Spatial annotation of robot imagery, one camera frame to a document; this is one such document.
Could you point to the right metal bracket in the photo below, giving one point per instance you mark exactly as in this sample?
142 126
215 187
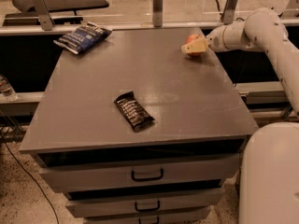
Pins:
228 13

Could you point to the middle drawer black handle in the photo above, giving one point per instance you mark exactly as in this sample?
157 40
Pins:
147 207

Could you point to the black snack bar wrapper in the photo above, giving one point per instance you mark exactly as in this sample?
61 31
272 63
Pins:
136 115

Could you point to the metal bracket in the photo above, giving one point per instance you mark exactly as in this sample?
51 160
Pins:
43 15
157 13
228 13

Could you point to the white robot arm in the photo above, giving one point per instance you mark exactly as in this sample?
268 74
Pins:
269 179

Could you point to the top drawer black handle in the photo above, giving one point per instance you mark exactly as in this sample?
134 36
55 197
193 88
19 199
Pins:
147 176

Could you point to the bottom drawer black handle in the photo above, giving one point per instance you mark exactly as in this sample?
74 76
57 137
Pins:
149 220

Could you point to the drawer black handle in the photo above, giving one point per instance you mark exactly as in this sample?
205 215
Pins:
147 207
149 220
147 176

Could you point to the blue chip bag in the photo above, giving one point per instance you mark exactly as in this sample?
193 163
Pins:
83 38

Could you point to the clear plastic water bottle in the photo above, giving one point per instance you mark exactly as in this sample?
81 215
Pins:
7 90

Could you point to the grey drawer cabinet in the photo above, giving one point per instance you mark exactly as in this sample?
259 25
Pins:
87 150

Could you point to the left metal bracket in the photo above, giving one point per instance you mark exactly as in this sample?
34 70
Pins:
43 15

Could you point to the middle metal bracket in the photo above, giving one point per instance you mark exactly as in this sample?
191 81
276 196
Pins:
157 13

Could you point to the red apple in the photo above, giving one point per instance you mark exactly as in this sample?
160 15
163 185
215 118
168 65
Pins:
192 52

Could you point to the dark bench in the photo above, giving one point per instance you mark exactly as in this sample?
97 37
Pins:
27 13

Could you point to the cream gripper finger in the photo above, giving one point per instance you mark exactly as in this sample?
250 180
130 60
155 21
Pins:
195 46

